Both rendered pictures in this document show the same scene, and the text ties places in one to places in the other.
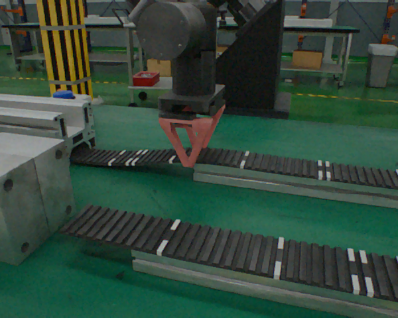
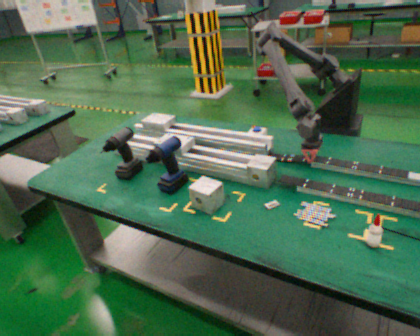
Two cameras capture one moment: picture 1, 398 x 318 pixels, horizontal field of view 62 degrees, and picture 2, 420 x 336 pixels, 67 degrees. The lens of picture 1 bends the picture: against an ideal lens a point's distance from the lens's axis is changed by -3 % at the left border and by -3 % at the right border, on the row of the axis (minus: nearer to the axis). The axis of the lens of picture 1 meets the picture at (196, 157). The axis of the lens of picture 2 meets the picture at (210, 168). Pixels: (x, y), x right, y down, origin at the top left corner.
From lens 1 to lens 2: 0.98 m
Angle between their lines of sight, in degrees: 18
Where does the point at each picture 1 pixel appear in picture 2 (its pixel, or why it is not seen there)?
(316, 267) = (340, 191)
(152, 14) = (302, 127)
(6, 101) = (240, 135)
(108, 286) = (291, 194)
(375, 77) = not seen: outside the picture
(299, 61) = (408, 36)
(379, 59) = not seen: outside the picture
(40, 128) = (258, 148)
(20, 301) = (272, 196)
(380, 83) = not seen: outside the picture
